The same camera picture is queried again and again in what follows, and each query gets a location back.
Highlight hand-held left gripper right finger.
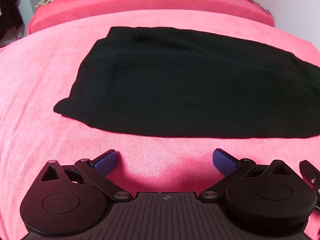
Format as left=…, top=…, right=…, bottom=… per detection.
left=199, top=148, right=292, bottom=203

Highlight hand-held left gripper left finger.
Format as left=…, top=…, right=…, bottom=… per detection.
left=40, top=149, right=130, bottom=202

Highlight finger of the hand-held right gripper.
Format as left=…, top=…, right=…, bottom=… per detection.
left=299, top=159, right=320, bottom=188

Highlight black pants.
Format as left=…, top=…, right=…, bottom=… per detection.
left=53, top=26, right=320, bottom=139

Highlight pink bed blanket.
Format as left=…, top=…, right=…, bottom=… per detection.
left=0, top=9, right=320, bottom=240

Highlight pink-covered far bed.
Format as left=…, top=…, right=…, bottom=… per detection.
left=27, top=0, right=275, bottom=34

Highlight dark hanging clothes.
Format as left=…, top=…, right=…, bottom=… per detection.
left=0, top=0, right=25, bottom=48

